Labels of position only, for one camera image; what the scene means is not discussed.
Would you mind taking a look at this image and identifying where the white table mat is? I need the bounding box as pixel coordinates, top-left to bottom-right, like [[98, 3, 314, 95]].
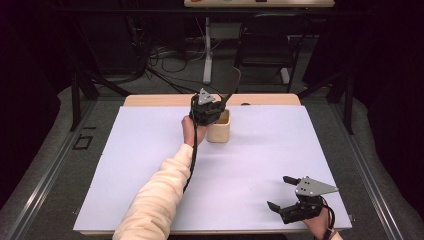
[[72, 104, 353, 233]]

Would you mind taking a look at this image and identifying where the white-legged desk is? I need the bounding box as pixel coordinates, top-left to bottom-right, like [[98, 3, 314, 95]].
[[183, 0, 336, 86]]

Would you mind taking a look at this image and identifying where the person's left hand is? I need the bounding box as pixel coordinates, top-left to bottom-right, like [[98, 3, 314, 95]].
[[180, 115, 209, 148]]

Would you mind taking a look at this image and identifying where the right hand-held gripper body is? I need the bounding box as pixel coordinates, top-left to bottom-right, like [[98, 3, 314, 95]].
[[281, 176, 340, 225]]

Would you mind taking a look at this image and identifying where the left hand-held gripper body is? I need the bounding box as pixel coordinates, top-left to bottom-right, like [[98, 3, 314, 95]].
[[188, 87, 226, 127]]

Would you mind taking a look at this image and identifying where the metal floor rail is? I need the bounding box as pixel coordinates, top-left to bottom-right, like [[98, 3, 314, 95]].
[[0, 99, 99, 240], [328, 99, 406, 240]]

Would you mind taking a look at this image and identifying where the black chair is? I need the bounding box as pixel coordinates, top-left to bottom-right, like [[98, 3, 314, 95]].
[[234, 13, 313, 94]]

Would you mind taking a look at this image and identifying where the dark metal stand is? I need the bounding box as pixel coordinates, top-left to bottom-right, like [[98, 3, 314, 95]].
[[299, 71, 355, 136], [69, 68, 133, 132]]

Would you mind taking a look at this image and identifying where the wooden table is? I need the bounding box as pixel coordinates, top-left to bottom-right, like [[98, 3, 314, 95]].
[[79, 93, 353, 236]]

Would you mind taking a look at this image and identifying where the bundle of floor cables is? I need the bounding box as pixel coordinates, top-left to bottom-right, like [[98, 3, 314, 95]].
[[131, 19, 209, 95]]

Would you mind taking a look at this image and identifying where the person's right hand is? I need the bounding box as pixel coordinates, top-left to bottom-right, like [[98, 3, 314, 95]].
[[301, 207, 336, 240]]

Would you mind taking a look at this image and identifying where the cream square container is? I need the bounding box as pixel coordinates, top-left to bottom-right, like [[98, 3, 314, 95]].
[[205, 109, 232, 144]]

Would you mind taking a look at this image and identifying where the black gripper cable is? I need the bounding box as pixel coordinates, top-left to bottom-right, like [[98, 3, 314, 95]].
[[320, 197, 336, 234], [182, 94, 200, 195]]

